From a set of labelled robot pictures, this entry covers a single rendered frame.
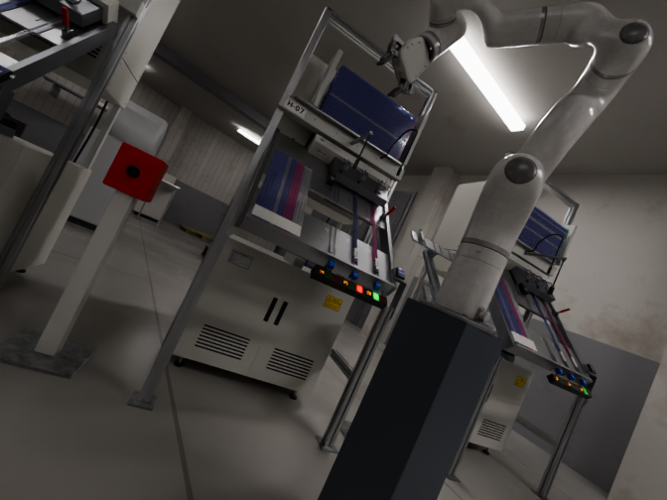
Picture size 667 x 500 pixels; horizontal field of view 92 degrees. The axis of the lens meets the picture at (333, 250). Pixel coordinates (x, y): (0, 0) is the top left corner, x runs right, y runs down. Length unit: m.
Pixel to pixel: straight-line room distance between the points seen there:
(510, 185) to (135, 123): 3.86
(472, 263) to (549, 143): 0.36
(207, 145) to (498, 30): 8.91
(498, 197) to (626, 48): 0.43
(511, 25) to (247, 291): 1.33
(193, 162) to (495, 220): 9.06
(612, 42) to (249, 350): 1.59
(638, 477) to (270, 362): 2.78
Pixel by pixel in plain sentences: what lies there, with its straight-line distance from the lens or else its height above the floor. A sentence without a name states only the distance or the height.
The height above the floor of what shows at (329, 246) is 0.76.
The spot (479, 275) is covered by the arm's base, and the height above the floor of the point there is 0.82.
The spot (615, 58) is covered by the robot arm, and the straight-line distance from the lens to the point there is 1.08.
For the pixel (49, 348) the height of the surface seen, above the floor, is 0.03.
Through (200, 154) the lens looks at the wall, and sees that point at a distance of 9.63.
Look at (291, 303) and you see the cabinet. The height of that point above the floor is 0.45.
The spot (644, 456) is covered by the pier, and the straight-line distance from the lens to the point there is 3.50.
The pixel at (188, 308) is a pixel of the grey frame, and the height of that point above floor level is 0.35.
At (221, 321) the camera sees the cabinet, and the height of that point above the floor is 0.26.
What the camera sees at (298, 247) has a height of 0.70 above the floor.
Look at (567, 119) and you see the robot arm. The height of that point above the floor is 1.25.
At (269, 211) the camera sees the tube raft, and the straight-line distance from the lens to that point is 1.24.
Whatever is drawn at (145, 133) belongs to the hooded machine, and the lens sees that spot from 4.20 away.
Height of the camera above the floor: 0.68
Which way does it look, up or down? 3 degrees up
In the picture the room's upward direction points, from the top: 25 degrees clockwise
